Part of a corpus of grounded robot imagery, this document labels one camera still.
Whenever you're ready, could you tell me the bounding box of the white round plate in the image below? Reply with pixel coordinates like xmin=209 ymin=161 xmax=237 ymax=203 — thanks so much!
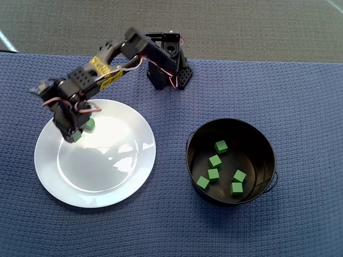
xmin=34 ymin=99 xmax=157 ymax=209

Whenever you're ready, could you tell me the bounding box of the small wrist camera circuit board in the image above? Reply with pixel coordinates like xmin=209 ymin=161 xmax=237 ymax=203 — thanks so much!
xmin=29 ymin=79 xmax=56 ymax=96

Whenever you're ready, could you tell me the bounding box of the white red servo wire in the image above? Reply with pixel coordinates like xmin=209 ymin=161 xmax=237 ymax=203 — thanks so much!
xmin=42 ymin=96 xmax=103 ymax=114

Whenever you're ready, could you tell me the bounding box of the blue woven table cloth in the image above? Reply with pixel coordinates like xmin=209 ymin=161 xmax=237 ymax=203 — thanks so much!
xmin=0 ymin=52 xmax=343 ymax=257

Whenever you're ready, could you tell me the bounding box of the black metal bucket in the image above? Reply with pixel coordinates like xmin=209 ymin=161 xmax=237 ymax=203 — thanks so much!
xmin=185 ymin=118 xmax=279 ymax=208

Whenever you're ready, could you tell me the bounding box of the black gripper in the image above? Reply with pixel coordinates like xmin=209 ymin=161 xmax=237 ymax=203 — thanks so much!
xmin=52 ymin=97 xmax=94 ymax=145

